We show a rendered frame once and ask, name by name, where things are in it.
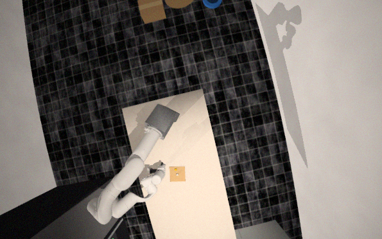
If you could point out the tan square mat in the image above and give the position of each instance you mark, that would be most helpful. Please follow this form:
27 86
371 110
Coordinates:
181 173

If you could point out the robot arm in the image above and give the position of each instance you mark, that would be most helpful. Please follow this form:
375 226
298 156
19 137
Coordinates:
107 203

